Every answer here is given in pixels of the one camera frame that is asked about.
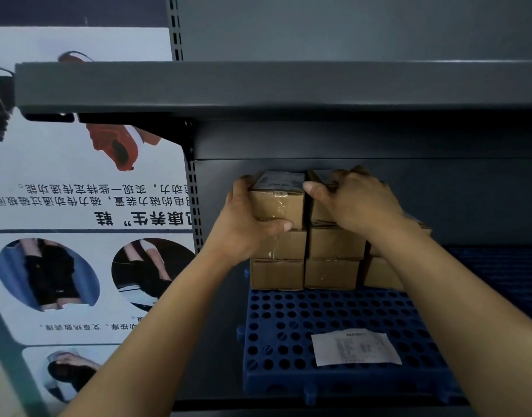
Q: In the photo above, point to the person's right hand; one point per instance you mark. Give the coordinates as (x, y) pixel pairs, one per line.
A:
(361, 204)

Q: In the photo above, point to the person's left hand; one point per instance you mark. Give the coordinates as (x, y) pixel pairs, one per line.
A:
(235, 230)

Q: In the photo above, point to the person's right thumb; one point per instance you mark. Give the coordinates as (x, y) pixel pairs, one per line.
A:
(316, 191)

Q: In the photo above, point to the person's left thumb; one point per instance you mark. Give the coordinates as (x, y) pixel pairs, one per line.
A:
(272, 226)

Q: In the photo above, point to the small taped carton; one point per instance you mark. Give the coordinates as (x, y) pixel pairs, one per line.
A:
(319, 213)
(277, 206)

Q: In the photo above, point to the person's right forearm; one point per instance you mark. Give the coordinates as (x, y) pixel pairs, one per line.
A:
(457, 317)

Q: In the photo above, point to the person's left forearm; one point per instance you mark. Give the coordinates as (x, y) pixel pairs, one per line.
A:
(162, 334)

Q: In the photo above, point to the stack of brown cardboard boxes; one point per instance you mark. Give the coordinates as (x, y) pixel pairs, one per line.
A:
(333, 273)

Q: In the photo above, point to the grey slotted shelf upright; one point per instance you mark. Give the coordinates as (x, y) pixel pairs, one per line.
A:
(195, 204)

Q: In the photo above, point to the blue perforated plastic mat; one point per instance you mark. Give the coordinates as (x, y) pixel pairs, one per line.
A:
(509, 277)
(283, 338)

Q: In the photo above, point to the white paper slip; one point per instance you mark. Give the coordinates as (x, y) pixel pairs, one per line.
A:
(355, 348)

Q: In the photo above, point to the white printed poster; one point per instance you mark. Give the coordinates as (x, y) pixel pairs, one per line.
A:
(75, 191)

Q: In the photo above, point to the black shelf bracket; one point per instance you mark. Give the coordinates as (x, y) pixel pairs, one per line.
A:
(162, 125)

